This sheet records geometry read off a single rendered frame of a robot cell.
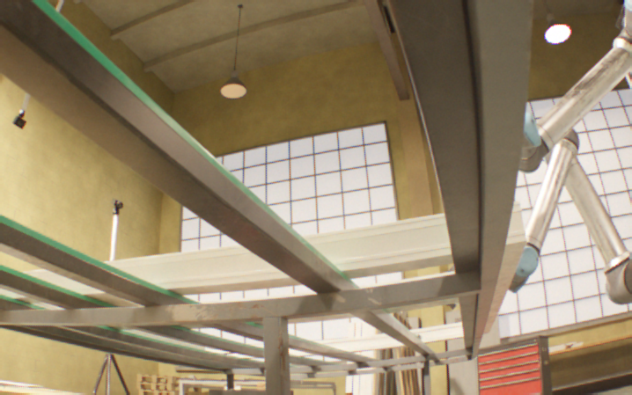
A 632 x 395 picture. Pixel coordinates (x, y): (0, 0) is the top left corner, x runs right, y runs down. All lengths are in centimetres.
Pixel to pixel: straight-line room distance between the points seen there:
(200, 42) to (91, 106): 1141
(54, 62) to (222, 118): 1181
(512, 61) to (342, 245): 62
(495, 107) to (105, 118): 24
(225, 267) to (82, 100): 63
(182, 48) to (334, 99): 384
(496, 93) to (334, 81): 1114
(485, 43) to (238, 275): 71
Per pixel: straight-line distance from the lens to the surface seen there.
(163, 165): 38
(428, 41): 26
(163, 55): 1220
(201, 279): 92
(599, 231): 190
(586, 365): 923
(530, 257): 158
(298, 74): 1186
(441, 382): 855
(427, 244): 80
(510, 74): 27
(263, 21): 1113
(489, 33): 24
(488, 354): 493
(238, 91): 924
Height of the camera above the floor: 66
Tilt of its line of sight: 22 degrees up
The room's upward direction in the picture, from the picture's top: 2 degrees counter-clockwise
